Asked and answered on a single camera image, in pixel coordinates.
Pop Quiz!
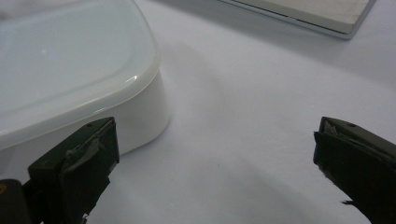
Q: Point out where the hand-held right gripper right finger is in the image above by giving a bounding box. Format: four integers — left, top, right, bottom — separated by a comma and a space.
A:
313, 116, 396, 224

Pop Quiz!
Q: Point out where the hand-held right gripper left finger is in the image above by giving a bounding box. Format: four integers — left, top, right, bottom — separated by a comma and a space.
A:
27, 117, 120, 224

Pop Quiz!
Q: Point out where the white plastic lidded box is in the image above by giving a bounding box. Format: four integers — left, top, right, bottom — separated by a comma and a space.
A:
0, 0, 172, 185

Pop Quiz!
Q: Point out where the flat white metal-edged board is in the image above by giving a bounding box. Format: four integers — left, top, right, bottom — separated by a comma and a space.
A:
218, 0, 377, 41

